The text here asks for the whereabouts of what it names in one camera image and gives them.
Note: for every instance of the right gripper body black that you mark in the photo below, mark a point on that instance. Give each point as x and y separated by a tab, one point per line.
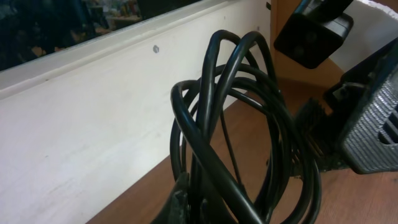
364	104

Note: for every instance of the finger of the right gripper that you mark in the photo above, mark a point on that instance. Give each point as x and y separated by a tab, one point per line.
310	120

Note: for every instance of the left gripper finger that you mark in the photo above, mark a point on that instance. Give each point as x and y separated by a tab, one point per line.
177	209

